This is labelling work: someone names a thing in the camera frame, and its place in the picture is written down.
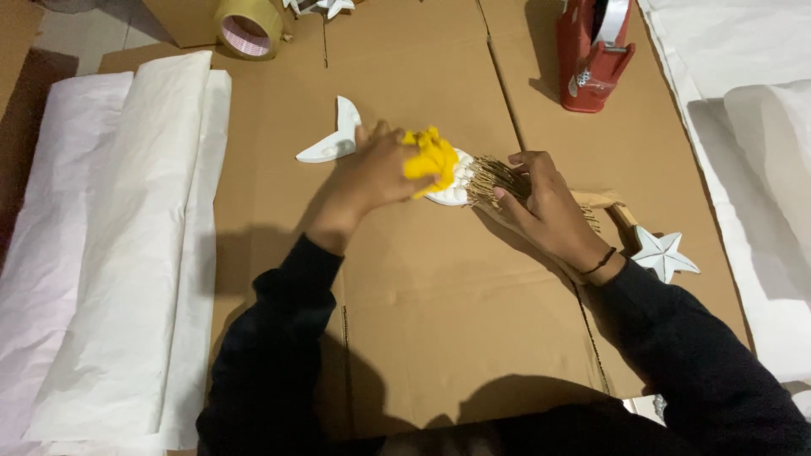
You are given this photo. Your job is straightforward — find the person's left hand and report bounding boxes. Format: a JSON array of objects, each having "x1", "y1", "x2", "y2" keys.
[{"x1": 309, "y1": 119, "x2": 439, "y2": 236}]

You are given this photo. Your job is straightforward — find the person's right hand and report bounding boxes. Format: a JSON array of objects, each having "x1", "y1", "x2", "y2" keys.
[{"x1": 492, "y1": 151, "x2": 617, "y2": 276}]

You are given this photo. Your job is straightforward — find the white shell and twig ornament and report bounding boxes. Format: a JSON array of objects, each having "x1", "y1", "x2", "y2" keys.
[{"x1": 295, "y1": 95, "x2": 642, "y2": 255}]

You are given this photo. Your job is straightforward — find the yellow cloth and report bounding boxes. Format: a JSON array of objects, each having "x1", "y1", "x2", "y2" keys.
[{"x1": 403, "y1": 125, "x2": 460, "y2": 200}]

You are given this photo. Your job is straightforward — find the black wrist band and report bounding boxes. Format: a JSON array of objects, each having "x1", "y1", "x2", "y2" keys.
[{"x1": 579, "y1": 246, "x2": 618, "y2": 276}]

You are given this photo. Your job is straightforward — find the white wooden star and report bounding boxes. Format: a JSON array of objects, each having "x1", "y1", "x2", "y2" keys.
[{"x1": 630, "y1": 225, "x2": 702, "y2": 285}]

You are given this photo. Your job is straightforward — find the flattened brown cardboard sheet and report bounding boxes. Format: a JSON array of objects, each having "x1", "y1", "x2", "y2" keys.
[{"x1": 97, "y1": 0, "x2": 756, "y2": 447}]

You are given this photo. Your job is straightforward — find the red tape dispenser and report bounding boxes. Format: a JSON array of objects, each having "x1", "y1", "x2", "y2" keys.
[{"x1": 555, "y1": 0, "x2": 637, "y2": 114}]

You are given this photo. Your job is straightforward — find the white starfish ornament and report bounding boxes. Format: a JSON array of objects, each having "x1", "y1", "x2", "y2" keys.
[{"x1": 283, "y1": 0, "x2": 356, "y2": 20}]

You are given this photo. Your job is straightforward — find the beige packing tape roll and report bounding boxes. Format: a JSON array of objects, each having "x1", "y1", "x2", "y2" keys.
[{"x1": 213, "y1": 0, "x2": 285, "y2": 62}]

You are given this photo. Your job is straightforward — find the white paper sheets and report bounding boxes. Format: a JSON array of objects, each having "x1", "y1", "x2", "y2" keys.
[{"x1": 636, "y1": 0, "x2": 811, "y2": 420}]

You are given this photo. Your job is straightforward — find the white tape roll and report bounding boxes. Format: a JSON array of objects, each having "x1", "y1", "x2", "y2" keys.
[{"x1": 592, "y1": 0, "x2": 632, "y2": 49}]

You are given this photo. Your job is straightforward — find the brown cardboard box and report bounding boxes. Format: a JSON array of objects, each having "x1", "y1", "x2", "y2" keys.
[{"x1": 142, "y1": 0, "x2": 224, "y2": 49}]

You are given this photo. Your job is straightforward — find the stack of white wrapping paper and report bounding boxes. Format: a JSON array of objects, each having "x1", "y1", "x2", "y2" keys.
[{"x1": 0, "y1": 50, "x2": 233, "y2": 456}]

